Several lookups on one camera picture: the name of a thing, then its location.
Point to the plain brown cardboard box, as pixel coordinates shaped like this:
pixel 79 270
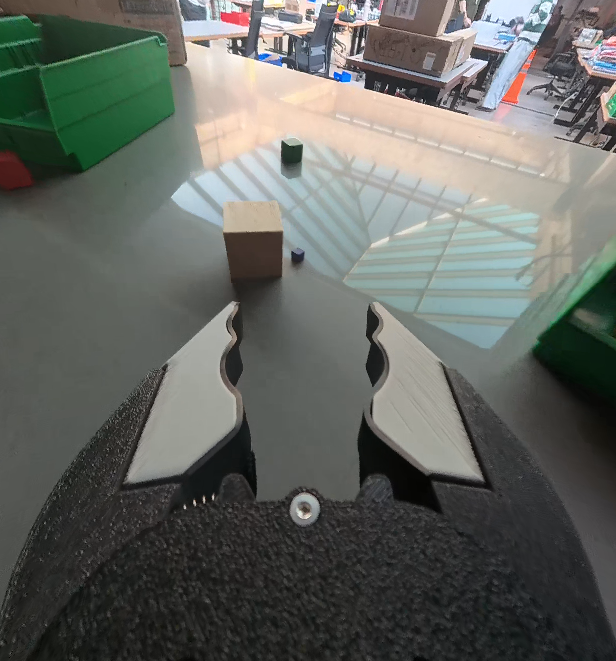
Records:
pixel 158 31

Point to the orange traffic cone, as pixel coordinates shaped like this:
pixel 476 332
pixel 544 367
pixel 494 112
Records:
pixel 518 85

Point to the black office chair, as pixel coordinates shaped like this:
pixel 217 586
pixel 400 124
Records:
pixel 556 69
pixel 313 41
pixel 254 26

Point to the labelled cardboard box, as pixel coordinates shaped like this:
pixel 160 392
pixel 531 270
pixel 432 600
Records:
pixel 432 18

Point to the green plastic bin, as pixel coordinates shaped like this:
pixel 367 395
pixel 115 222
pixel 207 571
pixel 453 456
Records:
pixel 106 103
pixel 571 356

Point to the wooden-top work table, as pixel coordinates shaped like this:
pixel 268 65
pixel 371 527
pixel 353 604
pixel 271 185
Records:
pixel 465 72

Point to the small blue cube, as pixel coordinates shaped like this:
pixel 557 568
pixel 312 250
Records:
pixel 297 255

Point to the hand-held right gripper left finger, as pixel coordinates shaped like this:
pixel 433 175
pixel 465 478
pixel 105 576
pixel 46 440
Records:
pixel 189 418

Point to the scribbled cardboard box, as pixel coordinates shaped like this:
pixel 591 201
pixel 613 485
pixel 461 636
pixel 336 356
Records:
pixel 401 49

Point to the green wooden cube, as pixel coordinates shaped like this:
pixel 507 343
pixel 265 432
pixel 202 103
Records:
pixel 291 151

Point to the red wooden cube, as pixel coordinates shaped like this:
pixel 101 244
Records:
pixel 8 170

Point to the large plain wooden cube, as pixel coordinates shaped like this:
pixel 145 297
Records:
pixel 254 242

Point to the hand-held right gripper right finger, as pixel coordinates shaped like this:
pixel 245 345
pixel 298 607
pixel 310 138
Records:
pixel 421 418

